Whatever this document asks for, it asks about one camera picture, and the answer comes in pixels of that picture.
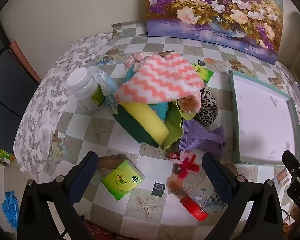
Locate checked printed tablecloth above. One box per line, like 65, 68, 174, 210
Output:
47, 21, 300, 240

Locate blue face mask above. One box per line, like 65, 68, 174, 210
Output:
94, 70, 119, 111

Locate red patterned fabric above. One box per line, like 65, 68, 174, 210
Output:
84, 221, 118, 240

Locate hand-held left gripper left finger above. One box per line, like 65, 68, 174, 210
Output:
20, 151, 99, 240

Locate white tray with green rim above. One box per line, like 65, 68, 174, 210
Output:
228, 70, 300, 166

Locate dark cabinet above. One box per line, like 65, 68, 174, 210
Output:
0, 25, 42, 143

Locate green box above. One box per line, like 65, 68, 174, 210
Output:
0, 144, 15, 164

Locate flower painting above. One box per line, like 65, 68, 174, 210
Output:
144, 0, 283, 65

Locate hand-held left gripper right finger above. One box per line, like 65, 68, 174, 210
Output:
202, 152, 284, 240

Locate yellow green sponge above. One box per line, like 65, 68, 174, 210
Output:
112, 101, 170, 148

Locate white plastic bottle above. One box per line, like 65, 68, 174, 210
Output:
66, 67, 107, 112

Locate green tissue pack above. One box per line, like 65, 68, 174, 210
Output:
190, 63, 214, 83
101, 160, 145, 201

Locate pink soft cloth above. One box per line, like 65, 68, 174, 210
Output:
125, 53, 158, 70

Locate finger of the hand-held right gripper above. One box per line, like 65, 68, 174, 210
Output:
282, 150, 300, 180

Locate blue plastic bag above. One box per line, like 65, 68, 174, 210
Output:
1, 191, 20, 232

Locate pink white zigzag fuzzy cloth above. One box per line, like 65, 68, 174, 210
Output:
115, 52, 206, 114

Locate grey leaf pattern tablecloth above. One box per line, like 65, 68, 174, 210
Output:
14, 31, 123, 173

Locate red tape roll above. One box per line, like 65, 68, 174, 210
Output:
179, 195, 208, 222

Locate red pink yarn doll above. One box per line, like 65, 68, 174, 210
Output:
169, 151, 200, 180

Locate green cloth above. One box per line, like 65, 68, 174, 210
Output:
164, 102, 198, 150

